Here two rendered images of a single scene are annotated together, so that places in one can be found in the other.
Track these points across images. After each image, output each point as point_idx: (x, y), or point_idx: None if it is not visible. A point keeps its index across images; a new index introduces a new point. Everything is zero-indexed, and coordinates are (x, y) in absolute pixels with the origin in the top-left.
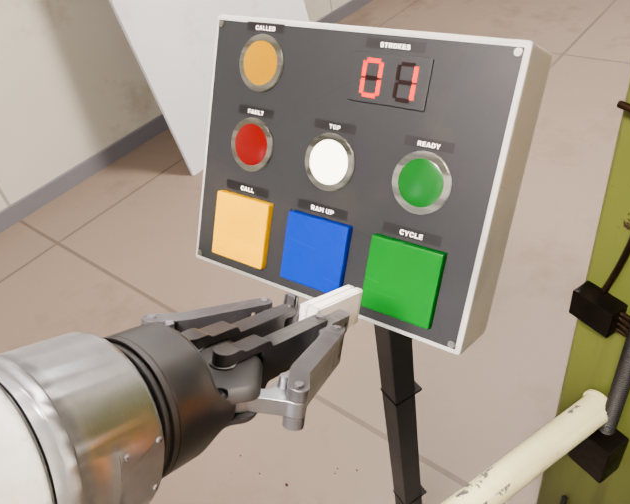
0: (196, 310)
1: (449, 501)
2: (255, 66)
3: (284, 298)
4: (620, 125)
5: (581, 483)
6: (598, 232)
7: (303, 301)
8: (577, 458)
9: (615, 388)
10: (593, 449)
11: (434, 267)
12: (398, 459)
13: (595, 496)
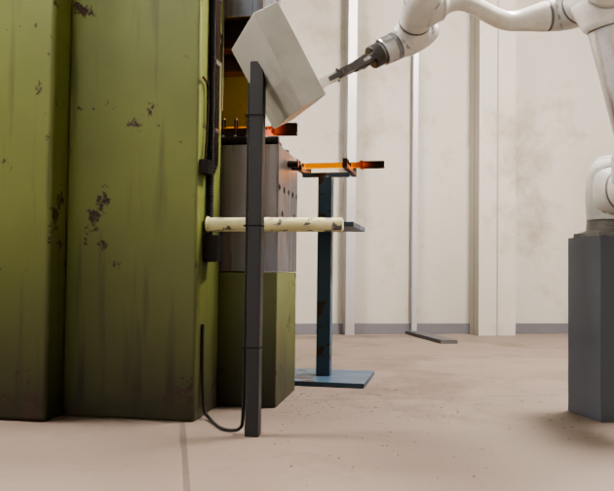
0: (357, 59)
1: (290, 218)
2: None
3: (337, 68)
4: (199, 87)
5: (203, 299)
6: (199, 133)
7: (331, 75)
8: (217, 256)
9: (212, 202)
10: (219, 240)
11: None
12: (262, 287)
13: (206, 299)
